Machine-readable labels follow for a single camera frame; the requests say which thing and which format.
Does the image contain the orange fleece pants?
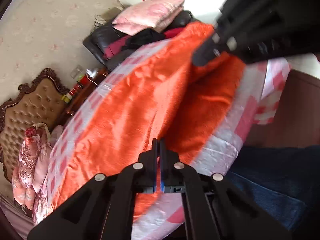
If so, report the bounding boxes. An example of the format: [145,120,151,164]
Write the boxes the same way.
[48,22,245,209]

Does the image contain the pink checkered bed sheet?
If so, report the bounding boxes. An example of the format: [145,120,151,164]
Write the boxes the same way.
[33,41,291,239]

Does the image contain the pink curtain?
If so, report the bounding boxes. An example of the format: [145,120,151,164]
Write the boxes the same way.
[1,194,34,239]

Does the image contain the floral folded quilt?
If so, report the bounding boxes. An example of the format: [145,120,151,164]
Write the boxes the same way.
[12,123,53,210]

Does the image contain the dark wooden nightstand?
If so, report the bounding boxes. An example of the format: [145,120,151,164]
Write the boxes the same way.
[54,67,109,127]

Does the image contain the pink pillow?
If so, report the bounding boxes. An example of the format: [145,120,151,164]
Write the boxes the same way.
[112,0,185,36]

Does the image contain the yellow small box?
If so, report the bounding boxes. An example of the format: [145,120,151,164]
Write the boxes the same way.
[61,93,72,103]

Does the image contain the black garment on sofa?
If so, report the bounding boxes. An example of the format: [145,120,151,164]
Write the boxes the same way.
[121,29,165,51]

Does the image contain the red tin can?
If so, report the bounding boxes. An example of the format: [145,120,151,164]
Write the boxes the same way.
[69,83,82,97]

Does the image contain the tufted brown headboard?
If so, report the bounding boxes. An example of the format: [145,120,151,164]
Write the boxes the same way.
[1,68,69,182]

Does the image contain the red mug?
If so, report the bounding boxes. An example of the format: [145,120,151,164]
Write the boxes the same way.
[77,75,90,88]

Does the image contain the magenta garment on sofa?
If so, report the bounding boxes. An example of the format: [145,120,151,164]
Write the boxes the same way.
[104,27,184,59]

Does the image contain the black leather sofa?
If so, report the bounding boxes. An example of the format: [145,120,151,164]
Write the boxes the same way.
[82,10,196,72]

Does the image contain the white charger cable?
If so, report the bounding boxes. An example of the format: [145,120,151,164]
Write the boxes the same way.
[86,68,100,87]

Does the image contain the wall socket plate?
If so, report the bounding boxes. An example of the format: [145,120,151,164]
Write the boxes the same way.
[70,65,83,79]

